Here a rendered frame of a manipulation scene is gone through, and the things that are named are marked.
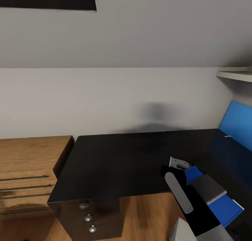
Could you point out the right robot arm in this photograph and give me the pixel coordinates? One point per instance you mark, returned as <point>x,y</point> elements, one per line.
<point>203,223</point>

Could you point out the mouse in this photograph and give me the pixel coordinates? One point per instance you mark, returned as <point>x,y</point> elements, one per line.
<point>234,236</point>

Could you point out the cabinet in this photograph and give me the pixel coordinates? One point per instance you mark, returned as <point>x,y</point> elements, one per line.
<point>90,220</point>
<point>29,170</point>

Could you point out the folder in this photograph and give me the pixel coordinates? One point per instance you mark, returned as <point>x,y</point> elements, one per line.
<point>224,208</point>

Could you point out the room divider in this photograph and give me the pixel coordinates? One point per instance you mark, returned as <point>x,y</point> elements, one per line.
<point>237,124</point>

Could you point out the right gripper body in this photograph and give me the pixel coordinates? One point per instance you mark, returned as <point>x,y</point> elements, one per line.
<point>164,169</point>

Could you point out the notebook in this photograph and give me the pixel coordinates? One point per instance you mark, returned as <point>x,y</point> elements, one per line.
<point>207,188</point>

